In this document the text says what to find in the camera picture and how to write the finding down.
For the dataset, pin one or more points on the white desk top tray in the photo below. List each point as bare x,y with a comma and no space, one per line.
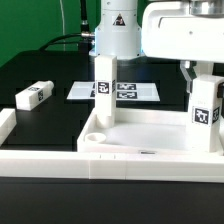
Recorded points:
138,131

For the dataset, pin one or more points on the printed marker sheet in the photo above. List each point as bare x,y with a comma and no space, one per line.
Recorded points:
145,92

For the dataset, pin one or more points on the white U-shaped fence frame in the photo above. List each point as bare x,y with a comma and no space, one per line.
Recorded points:
118,166

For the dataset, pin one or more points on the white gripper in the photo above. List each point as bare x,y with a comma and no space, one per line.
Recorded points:
170,31

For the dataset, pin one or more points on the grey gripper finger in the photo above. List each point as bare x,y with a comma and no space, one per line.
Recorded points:
220,90

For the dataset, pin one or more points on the black connector post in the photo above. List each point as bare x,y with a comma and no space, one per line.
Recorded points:
84,26

